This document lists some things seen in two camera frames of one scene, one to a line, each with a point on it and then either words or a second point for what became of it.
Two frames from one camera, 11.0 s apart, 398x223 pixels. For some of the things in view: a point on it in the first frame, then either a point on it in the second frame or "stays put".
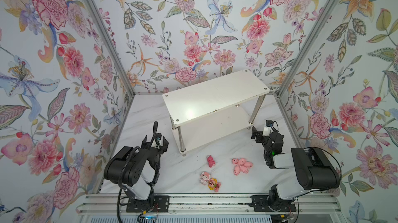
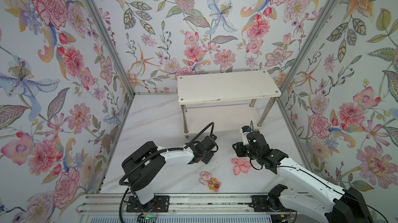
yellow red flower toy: (213, 184) stays put
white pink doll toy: (204, 177) stays put
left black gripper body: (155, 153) -> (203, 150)
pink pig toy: (241, 165) stays put
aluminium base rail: (103, 203) stays put
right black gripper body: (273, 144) -> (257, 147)
